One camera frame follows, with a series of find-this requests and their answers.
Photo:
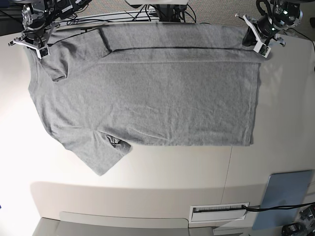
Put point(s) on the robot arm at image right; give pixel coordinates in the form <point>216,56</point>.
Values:
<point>276,16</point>

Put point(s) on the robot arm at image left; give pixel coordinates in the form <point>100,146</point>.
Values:
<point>38,20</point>

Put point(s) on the white cable grommet slot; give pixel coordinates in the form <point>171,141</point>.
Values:
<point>217,213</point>

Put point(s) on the blue-grey flat panel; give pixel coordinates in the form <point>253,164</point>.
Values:
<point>283,189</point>

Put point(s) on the black central stand with cables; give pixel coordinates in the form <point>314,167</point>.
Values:
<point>172,13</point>

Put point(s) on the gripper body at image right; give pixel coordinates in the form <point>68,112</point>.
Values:
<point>266,35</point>

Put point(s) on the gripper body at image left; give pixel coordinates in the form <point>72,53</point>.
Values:
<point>37,40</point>

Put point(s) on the black box with white label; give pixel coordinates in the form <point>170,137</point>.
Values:
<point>63,8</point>

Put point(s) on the black device bottom right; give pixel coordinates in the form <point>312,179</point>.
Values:
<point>294,229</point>

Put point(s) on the grey T-shirt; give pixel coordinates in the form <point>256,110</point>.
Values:
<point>154,84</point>

